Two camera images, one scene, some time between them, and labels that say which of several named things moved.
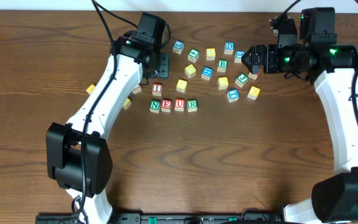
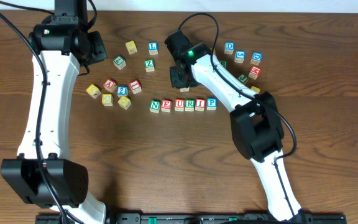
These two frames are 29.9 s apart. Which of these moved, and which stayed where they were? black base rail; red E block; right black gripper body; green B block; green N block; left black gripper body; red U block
Moved: left black gripper body; right black gripper body
Stayed: green B block; red U block; black base rail; red E block; green N block
